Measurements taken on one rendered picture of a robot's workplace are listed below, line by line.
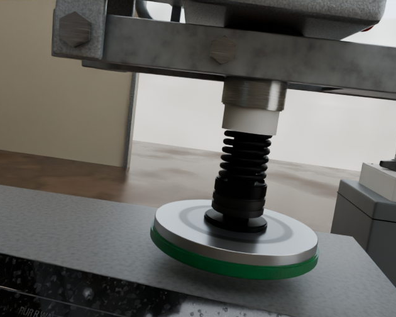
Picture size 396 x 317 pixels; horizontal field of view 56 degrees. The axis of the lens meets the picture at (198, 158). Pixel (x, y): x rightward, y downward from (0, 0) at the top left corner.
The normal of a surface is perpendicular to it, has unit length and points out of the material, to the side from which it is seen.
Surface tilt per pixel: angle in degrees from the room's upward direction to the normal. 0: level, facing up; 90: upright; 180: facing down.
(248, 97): 90
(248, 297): 0
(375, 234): 90
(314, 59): 90
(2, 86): 90
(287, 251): 0
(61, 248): 0
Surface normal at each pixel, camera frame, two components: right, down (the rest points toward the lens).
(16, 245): 0.13, -0.98
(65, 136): -0.08, 0.13
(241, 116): -0.46, 0.07
